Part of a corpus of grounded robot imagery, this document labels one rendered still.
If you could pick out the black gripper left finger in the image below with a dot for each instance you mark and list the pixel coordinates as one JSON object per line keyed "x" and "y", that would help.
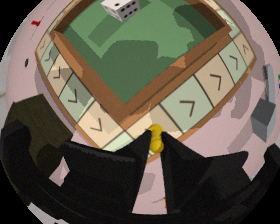
{"x": 126, "y": 166}

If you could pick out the white die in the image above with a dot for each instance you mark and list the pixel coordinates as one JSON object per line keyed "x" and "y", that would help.
{"x": 121, "y": 9}

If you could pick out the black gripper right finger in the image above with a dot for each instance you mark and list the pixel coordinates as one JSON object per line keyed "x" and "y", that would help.
{"x": 185, "y": 170}

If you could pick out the yellow pawn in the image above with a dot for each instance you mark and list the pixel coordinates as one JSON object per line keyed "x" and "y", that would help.
{"x": 157, "y": 145}

